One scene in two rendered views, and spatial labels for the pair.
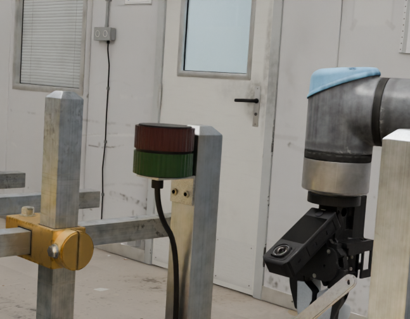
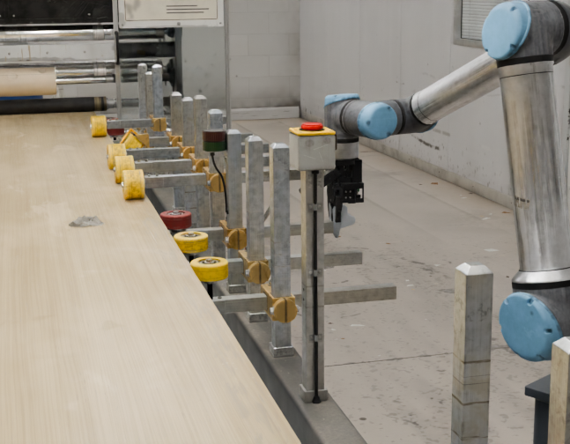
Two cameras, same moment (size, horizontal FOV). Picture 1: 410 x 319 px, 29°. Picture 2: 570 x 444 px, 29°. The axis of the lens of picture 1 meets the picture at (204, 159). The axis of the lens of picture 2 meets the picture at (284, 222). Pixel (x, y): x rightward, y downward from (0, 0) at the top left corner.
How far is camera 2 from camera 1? 2.10 m
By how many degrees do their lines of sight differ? 31
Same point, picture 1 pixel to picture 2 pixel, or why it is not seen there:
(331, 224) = (332, 173)
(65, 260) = (213, 187)
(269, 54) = not seen: outside the picture
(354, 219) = (352, 172)
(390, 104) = (344, 114)
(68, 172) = not seen: hidden behind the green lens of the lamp
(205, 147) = (232, 138)
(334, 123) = (329, 123)
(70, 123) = (216, 124)
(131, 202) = not seen: hidden behind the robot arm
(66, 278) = (218, 196)
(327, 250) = (332, 187)
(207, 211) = (235, 165)
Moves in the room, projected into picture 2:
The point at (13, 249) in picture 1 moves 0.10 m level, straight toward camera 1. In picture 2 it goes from (197, 181) to (183, 188)
